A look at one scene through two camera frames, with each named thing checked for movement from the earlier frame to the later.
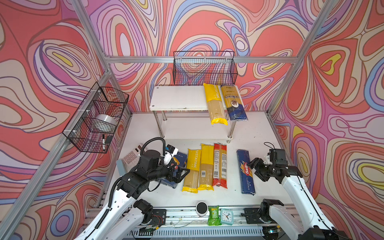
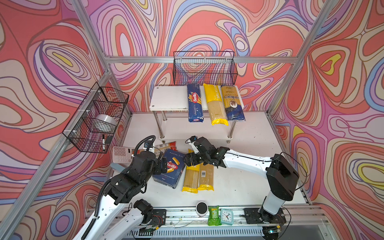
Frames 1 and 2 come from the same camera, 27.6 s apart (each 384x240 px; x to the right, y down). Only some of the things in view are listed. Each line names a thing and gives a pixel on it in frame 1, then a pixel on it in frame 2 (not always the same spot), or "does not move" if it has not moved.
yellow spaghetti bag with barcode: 206,182 does not move
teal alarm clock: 227,216 does not move
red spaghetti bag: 220,165 to 173,145
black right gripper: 256,163 to 188,156
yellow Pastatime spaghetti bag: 215,104 does not move
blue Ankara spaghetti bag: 234,103 does not move
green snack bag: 214,219 does not move
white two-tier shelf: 181,113 does not move
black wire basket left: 93,126 does not move
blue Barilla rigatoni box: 181,159 does not move
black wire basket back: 196,68 does not move
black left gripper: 177,178 to 159,169
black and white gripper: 169,154 to 149,144
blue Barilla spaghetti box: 246,176 to 195,106
